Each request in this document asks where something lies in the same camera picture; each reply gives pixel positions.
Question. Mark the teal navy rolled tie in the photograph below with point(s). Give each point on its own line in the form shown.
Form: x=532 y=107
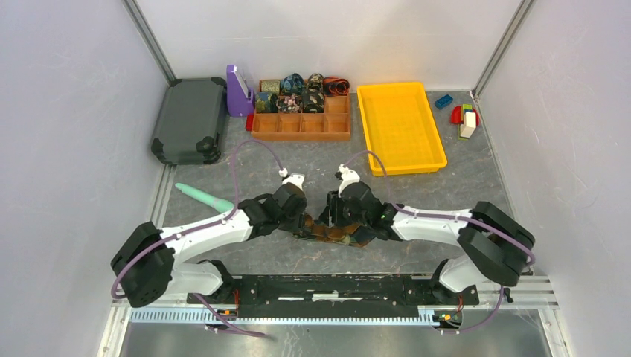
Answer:
x=266 y=102

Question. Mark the teal green pen tool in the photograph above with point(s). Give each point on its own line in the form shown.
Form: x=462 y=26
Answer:
x=218 y=204

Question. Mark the yellow plastic tray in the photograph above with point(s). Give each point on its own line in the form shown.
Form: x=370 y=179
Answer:
x=399 y=127

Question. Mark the black yellow rolled tie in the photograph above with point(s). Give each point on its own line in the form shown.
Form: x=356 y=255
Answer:
x=315 y=81

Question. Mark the orange blue floral tie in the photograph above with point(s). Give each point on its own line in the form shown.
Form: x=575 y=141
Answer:
x=330 y=232

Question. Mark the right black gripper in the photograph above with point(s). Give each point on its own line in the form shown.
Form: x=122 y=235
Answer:
x=331 y=211

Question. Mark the wrist white camera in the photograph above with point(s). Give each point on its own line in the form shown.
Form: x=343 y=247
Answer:
x=295 y=179
x=346 y=176

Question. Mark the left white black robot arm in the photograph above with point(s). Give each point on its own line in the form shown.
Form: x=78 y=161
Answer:
x=156 y=262

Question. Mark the blue toy brick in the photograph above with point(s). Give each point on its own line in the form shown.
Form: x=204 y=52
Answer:
x=444 y=101

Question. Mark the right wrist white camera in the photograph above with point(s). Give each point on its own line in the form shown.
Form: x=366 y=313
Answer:
x=346 y=176

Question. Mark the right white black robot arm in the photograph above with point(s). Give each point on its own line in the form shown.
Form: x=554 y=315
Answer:
x=495 y=247

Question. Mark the pink floral rolled tie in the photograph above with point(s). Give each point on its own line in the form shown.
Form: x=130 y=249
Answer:
x=289 y=104

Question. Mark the red toy block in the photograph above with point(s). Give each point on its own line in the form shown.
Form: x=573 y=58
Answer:
x=457 y=116

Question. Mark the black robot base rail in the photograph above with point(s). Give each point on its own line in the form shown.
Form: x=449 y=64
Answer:
x=337 y=296

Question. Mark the black floral rolled tie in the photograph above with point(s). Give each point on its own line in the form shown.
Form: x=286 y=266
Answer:
x=313 y=100

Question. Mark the olive patterned rolled tie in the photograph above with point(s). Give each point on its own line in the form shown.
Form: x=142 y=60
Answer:
x=270 y=86

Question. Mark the dark blue rolled tie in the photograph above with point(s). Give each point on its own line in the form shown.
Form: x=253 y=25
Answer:
x=292 y=84

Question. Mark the orange black rolled tie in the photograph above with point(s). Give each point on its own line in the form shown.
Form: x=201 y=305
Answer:
x=336 y=86

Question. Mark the orange compartment organizer box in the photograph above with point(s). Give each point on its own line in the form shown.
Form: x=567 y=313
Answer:
x=334 y=124

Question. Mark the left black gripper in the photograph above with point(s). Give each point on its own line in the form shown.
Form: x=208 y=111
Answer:
x=298 y=223

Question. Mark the small red block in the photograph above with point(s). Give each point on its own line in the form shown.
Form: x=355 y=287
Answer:
x=249 y=122

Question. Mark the purple dispenser stand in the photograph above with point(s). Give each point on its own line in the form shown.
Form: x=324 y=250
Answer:
x=240 y=97

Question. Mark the cream toy block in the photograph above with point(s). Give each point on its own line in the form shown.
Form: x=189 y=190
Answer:
x=468 y=125

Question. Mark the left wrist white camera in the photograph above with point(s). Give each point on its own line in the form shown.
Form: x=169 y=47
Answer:
x=295 y=179

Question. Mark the dark grey suitcase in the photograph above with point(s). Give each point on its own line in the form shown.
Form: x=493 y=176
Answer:
x=191 y=122

